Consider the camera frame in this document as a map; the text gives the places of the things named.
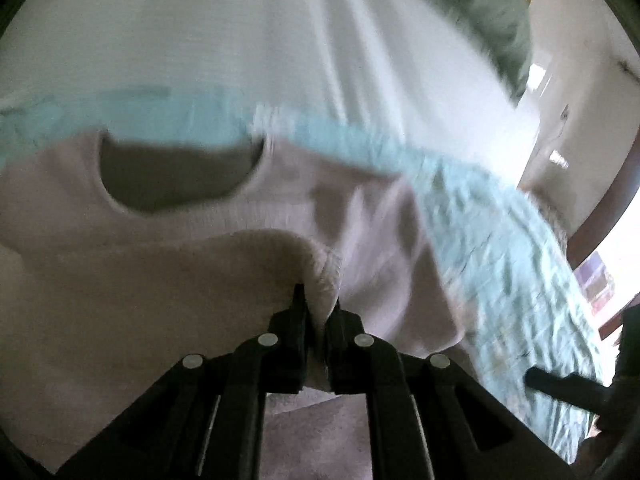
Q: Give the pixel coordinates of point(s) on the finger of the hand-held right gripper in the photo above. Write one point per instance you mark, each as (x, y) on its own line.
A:
(565, 385)

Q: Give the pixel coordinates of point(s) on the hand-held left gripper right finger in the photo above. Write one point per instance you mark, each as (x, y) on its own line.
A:
(345, 355)

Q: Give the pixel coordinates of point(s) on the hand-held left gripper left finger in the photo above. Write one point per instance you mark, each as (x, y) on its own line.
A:
(292, 350)

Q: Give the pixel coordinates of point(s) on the pink knit sweater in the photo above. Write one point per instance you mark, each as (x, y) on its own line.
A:
(175, 270)

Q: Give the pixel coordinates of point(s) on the light blue floral bed sheet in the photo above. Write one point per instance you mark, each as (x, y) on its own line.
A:
(500, 260)

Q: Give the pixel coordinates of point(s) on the white striped quilt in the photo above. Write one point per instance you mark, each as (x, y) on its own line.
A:
(250, 35)

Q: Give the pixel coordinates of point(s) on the green pillow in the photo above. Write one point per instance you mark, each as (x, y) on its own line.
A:
(480, 10)

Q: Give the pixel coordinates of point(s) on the dark wooden bed frame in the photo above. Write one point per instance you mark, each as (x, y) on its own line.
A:
(600, 230)

